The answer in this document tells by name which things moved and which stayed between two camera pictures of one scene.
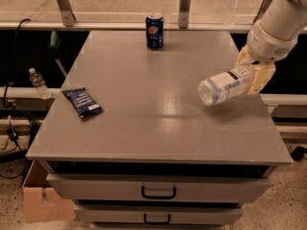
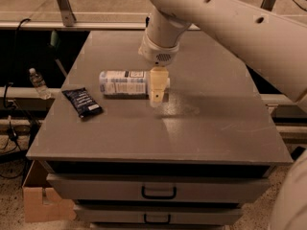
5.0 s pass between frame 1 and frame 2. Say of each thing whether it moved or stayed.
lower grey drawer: stayed
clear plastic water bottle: moved
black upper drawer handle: stayed
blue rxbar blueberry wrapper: stayed
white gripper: moved
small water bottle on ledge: stayed
